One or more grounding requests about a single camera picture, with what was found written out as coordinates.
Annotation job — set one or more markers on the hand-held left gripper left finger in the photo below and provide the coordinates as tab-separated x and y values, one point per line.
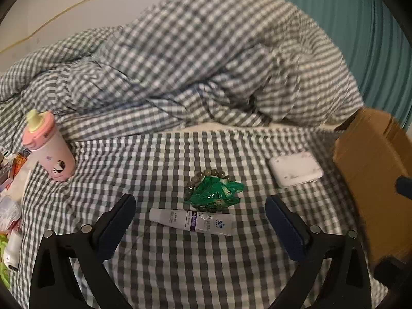
116	230

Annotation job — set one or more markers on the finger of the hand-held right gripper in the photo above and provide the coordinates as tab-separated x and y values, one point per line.
405	187
391	273

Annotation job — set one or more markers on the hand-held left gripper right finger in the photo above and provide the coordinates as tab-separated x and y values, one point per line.
285	231

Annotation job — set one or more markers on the brown cardboard box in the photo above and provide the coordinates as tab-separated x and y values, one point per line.
370	173

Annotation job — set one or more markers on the white cream tube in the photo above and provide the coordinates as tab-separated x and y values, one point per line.
190	220

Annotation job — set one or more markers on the white rectangular case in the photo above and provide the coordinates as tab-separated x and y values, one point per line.
294	169

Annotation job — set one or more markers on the green foil packet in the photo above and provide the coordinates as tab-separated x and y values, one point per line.
219	193

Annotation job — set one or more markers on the grey checked bed sheet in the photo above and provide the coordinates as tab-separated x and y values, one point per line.
193	264

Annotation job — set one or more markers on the pink drinking bottle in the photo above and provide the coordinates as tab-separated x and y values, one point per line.
53	154

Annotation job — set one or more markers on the small white device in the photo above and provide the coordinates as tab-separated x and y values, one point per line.
14	251

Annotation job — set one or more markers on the pile of assorted packets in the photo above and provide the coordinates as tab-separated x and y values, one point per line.
9	180

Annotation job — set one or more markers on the teal curtain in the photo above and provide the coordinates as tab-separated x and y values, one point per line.
338	22

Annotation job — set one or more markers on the grey checked duvet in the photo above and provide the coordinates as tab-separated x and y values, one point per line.
193	64

